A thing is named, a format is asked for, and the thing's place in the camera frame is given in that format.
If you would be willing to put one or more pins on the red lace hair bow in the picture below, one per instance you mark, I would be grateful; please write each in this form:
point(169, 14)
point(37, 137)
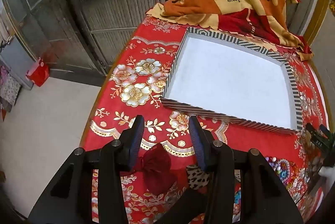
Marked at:
point(157, 169)

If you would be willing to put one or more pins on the colourful beaded heart ornament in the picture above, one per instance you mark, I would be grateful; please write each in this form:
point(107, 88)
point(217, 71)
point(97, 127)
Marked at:
point(281, 170)

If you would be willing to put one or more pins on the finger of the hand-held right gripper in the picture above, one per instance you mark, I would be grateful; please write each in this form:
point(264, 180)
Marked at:
point(324, 129)
point(311, 129)

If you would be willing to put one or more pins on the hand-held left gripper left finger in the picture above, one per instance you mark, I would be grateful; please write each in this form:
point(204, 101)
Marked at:
point(139, 135)

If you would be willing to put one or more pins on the grey metal door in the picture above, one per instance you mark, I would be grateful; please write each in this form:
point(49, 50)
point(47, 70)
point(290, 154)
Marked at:
point(104, 17)

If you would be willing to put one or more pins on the striped shallow cardboard box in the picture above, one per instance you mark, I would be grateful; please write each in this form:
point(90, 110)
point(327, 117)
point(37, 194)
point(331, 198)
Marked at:
point(230, 82)

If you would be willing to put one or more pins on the yellow wooden door frame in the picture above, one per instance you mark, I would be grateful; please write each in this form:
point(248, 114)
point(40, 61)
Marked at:
point(318, 12)

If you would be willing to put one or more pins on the red paper bag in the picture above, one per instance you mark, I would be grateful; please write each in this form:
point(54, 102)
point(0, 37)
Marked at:
point(38, 72)

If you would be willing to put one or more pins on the grey cabinet with floral cloth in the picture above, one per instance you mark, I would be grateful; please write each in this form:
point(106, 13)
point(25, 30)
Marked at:
point(13, 74)

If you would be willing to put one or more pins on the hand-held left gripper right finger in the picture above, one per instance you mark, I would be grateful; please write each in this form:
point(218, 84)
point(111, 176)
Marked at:
point(195, 140)

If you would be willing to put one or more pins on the leopard print hair bow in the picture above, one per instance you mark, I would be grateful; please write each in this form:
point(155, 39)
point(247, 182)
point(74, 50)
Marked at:
point(196, 178)

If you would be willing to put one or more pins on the red floral bedspread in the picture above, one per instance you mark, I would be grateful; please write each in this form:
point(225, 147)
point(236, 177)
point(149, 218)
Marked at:
point(136, 77)

